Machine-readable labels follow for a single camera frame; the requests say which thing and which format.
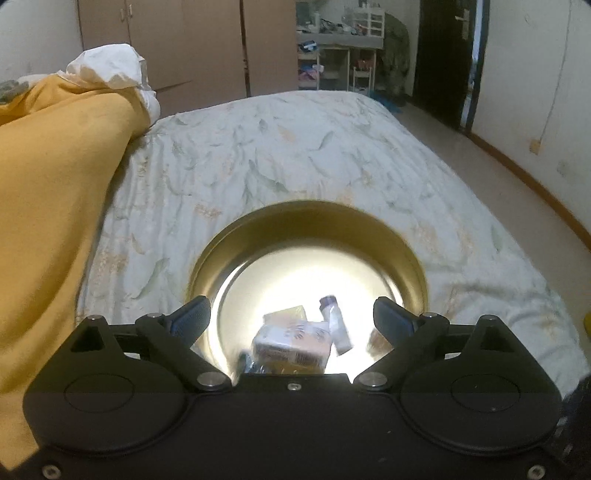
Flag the green hanging jacket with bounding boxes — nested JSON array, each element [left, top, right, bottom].
[[382, 13, 410, 98]]

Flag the clear bag blue items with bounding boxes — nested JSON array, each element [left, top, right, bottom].
[[236, 350, 266, 376]]

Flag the round decorated tin box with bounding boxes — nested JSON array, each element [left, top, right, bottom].
[[187, 201, 429, 378]]

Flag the cluttered desk shelf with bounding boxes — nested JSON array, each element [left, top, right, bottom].
[[297, 5, 386, 96]]

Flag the floral bed quilt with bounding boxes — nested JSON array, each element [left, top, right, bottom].
[[77, 91, 590, 395]]

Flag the yellow sticky note pad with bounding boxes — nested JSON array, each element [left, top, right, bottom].
[[263, 306, 308, 328]]

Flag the yellow blanket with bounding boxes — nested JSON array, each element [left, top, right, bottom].
[[1, 74, 150, 468]]

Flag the white tube purple cap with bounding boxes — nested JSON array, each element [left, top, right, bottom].
[[320, 296, 353, 355]]

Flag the dark door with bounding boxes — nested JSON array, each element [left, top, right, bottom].
[[413, 0, 490, 133]]

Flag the white pillow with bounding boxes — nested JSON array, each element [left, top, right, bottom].
[[58, 43, 161, 125]]

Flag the white tissue pack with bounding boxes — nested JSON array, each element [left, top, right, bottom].
[[252, 322, 332, 374]]

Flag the brown wardrobe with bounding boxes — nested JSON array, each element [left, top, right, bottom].
[[77, 0, 298, 116]]

